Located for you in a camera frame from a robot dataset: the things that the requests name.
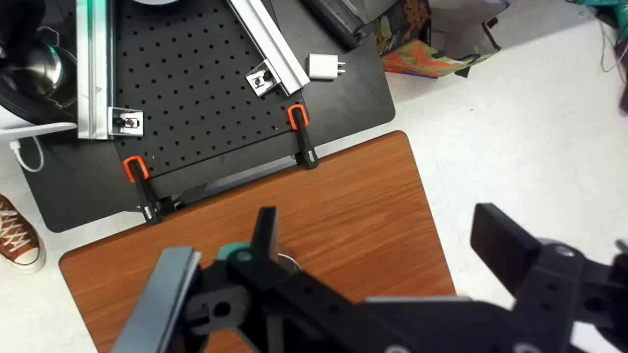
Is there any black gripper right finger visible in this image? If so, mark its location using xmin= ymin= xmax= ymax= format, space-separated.
xmin=470 ymin=203 xmax=591 ymax=320

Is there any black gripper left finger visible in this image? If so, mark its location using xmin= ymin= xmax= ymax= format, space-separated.
xmin=224 ymin=205 xmax=369 ymax=330

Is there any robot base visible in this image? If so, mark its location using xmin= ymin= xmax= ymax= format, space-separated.
xmin=0 ymin=0 xmax=81 ymax=124

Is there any black orange spring clamp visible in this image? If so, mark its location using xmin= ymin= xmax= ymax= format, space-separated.
xmin=120 ymin=154 xmax=183 ymax=226
xmin=285 ymin=103 xmax=322 ymax=171

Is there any black platform top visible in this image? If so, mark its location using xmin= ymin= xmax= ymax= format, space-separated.
xmin=26 ymin=0 xmax=399 ymax=236

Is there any black perforated breadboard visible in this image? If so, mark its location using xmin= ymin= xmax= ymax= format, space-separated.
xmin=106 ymin=0 xmax=311 ymax=183

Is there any white USB charger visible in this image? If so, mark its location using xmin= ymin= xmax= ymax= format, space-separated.
xmin=307 ymin=54 xmax=348 ymax=83

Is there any colourful patterned bag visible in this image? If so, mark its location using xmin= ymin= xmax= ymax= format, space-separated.
xmin=375 ymin=0 xmax=515 ymax=81

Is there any black case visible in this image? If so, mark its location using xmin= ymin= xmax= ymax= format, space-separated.
xmin=301 ymin=0 xmax=403 ymax=54

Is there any brown white sneaker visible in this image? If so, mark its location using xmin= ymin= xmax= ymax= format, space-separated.
xmin=0 ymin=193 xmax=48 ymax=273

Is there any teal green bundle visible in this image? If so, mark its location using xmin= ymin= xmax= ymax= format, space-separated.
xmin=568 ymin=0 xmax=628 ymax=30

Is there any grey wrist mount plate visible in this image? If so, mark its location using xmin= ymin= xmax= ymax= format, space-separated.
xmin=110 ymin=246 xmax=203 ymax=353

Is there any silver corner bracket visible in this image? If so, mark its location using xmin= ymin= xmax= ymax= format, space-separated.
xmin=106 ymin=105 xmax=148 ymax=140
xmin=246 ymin=60 xmax=285 ymax=101

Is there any aluminium profile rail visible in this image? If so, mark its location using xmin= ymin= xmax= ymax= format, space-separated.
xmin=226 ymin=0 xmax=315 ymax=99
xmin=75 ymin=0 xmax=118 ymax=142

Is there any white cable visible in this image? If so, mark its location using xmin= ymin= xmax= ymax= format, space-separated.
xmin=0 ymin=120 xmax=79 ymax=177

